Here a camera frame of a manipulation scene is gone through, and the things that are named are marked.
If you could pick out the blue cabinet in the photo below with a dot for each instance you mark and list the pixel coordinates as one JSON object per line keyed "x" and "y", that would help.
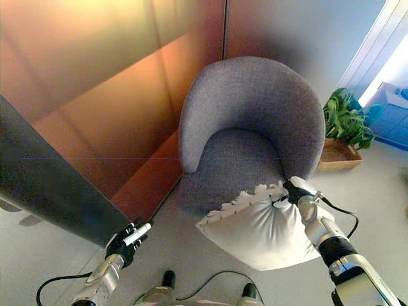
{"x": 390, "y": 118}

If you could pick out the grey fabric armchair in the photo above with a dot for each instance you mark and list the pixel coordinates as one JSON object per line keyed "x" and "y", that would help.
{"x": 252, "y": 127}

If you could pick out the silver left robot leg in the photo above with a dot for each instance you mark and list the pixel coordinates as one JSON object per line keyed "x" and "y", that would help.
{"x": 157, "y": 295}

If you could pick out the wooden planter box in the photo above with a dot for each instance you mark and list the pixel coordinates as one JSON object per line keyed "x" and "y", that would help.
{"x": 338, "y": 156}

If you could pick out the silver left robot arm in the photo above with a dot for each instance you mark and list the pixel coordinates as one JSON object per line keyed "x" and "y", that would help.
{"x": 97, "y": 282}

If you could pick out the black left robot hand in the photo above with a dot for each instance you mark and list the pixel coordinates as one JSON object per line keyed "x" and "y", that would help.
{"x": 127, "y": 242}

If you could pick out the black right robot foot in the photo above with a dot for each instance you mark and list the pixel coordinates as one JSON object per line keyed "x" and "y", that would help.
{"x": 249, "y": 290}

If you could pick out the green potted plant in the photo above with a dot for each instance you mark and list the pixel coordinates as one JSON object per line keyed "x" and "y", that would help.
{"x": 347, "y": 119}

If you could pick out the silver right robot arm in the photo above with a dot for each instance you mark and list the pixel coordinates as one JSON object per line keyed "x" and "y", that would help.
{"x": 341, "y": 252}

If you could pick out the black robot foot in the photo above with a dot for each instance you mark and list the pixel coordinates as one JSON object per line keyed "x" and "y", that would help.
{"x": 249, "y": 290}
{"x": 169, "y": 278}

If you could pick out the black left robot foot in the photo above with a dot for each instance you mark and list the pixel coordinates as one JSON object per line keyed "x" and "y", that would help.
{"x": 169, "y": 278}

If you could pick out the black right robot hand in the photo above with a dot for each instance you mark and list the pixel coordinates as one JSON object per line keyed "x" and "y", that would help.
{"x": 294, "y": 190}

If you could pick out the white fringed pillow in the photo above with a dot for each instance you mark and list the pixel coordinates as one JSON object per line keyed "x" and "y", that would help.
{"x": 255, "y": 228}

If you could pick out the dark grey table top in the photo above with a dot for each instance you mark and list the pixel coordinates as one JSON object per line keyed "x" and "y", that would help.
{"x": 48, "y": 188}

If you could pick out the silver robot leg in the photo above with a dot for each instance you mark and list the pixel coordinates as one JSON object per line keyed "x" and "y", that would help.
{"x": 157, "y": 295}
{"x": 250, "y": 301}

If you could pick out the blue desk lamp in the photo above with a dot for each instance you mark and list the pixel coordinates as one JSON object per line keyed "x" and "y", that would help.
{"x": 402, "y": 93}

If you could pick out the silver right robot leg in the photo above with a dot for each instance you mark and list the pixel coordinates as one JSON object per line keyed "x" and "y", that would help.
{"x": 250, "y": 301}

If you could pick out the grey table base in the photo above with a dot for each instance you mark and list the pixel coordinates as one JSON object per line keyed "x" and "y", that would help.
{"x": 19, "y": 214}

